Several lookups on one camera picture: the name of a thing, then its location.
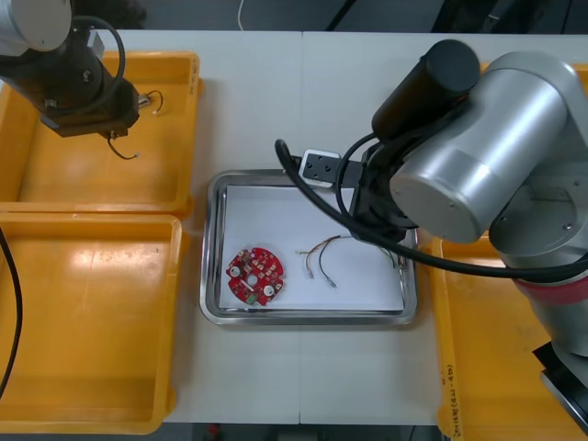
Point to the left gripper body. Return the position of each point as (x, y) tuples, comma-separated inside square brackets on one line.
[(92, 101)]

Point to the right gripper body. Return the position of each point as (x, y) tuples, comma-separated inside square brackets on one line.
[(374, 202)]

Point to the small metal solenoid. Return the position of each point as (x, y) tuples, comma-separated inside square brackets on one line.
[(120, 154), (148, 99)]

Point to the steel tray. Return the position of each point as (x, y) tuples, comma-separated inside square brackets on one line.
[(209, 275)]

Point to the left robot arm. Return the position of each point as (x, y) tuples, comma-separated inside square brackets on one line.
[(27, 23)]

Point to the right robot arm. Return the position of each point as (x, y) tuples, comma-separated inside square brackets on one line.
[(505, 115)]

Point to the yellow-orange plastic bin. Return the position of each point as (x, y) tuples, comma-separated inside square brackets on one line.
[(115, 184), (92, 321), (482, 344), (581, 80)]

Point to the white sheet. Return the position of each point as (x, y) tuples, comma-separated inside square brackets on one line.
[(275, 216)]

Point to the round red circuit board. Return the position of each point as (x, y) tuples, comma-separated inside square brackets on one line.
[(255, 275)]

